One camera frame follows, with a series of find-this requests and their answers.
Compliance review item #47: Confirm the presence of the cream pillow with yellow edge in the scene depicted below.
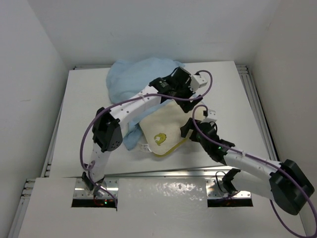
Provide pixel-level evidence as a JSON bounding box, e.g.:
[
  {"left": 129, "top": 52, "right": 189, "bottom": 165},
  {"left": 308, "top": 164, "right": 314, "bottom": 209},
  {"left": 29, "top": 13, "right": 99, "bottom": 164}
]
[{"left": 138, "top": 101, "right": 192, "bottom": 157}]

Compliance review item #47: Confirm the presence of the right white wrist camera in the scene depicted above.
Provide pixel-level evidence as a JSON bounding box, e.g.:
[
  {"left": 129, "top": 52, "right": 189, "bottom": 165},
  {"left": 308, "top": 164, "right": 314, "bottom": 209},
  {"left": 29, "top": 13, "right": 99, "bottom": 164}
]
[{"left": 202, "top": 109, "right": 217, "bottom": 123}]

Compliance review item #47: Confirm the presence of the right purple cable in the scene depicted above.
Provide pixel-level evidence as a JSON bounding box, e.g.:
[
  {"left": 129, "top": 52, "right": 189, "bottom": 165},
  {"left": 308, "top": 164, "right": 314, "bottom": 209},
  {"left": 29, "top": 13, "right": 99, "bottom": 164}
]
[{"left": 192, "top": 104, "right": 317, "bottom": 238}]

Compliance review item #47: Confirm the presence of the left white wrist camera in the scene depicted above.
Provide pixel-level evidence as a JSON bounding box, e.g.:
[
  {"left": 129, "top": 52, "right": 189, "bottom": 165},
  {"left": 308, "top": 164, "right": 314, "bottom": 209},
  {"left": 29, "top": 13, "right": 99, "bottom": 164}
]
[{"left": 190, "top": 75, "right": 208, "bottom": 92}]

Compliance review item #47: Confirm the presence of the purple cable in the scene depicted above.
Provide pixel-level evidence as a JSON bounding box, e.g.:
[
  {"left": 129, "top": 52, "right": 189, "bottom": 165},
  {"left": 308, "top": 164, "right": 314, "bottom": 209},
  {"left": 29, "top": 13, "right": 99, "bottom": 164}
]
[
  {"left": 79, "top": 70, "right": 213, "bottom": 201},
  {"left": 192, "top": 104, "right": 317, "bottom": 238}
]

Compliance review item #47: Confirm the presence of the white front cover panel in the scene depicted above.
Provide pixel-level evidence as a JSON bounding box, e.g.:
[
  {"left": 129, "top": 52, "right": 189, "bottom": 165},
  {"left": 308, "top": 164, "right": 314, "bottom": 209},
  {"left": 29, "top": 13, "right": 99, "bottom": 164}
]
[{"left": 19, "top": 178, "right": 305, "bottom": 238}]

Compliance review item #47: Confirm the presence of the light blue pillowcase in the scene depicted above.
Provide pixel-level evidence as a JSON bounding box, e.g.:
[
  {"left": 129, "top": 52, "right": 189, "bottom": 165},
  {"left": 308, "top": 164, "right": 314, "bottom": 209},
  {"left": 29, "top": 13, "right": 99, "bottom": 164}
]
[{"left": 106, "top": 58, "right": 185, "bottom": 151}]

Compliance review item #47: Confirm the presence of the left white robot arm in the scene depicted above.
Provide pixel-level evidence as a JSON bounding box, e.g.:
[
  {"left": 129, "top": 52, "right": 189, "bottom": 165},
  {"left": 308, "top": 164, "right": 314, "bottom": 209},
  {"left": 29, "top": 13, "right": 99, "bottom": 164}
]
[{"left": 80, "top": 67, "right": 212, "bottom": 191}]

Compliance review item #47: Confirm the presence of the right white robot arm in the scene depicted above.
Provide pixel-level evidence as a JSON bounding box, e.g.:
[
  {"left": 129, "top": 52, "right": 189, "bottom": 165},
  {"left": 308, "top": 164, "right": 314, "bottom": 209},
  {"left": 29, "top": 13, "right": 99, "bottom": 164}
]
[{"left": 180, "top": 119, "right": 315, "bottom": 215}]

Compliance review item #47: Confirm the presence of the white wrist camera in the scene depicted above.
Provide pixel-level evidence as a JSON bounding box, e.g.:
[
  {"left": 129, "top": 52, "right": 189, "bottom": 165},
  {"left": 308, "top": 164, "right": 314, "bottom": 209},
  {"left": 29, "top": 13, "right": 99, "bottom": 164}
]
[
  {"left": 190, "top": 75, "right": 208, "bottom": 92},
  {"left": 202, "top": 109, "right": 217, "bottom": 123}
]

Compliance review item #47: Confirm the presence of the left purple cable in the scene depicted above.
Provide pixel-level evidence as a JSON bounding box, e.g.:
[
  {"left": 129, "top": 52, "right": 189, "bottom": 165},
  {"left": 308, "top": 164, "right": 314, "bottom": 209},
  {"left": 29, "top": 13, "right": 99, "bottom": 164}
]
[{"left": 79, "top": 70, "right": 213, "bottom": 201}]

